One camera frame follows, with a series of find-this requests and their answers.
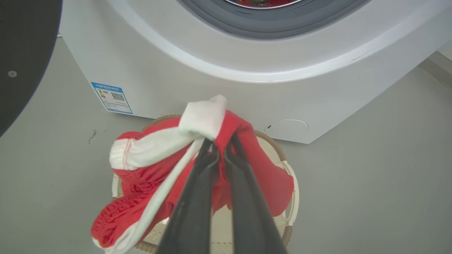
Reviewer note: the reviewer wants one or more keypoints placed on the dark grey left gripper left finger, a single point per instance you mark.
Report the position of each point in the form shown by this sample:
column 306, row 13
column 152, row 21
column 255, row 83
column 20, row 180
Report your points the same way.
column 192, row 211

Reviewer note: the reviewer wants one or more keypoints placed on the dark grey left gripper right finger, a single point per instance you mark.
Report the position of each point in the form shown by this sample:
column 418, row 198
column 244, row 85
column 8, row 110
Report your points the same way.
column 250, row 218

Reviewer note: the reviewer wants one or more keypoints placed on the red and white mesh garment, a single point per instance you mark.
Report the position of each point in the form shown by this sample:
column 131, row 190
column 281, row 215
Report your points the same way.
column 148, row 176

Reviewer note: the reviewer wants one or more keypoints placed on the white laundry basket brown rim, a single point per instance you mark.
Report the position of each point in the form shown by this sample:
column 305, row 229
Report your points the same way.
column 287, row 197

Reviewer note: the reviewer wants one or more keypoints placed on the white front-load washing machine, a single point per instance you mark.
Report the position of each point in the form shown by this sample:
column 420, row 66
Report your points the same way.
column 254, row 70

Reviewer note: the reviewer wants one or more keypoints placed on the red clothes in drum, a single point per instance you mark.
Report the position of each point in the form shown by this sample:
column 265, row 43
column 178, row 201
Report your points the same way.
column 263, row 2

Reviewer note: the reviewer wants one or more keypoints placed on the dark washing machine door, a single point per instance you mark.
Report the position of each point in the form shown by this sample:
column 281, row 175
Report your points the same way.
column 21, row 53

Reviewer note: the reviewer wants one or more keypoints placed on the blue energy label sticker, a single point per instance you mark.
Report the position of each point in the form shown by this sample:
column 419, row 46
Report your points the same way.
column 112, row 98

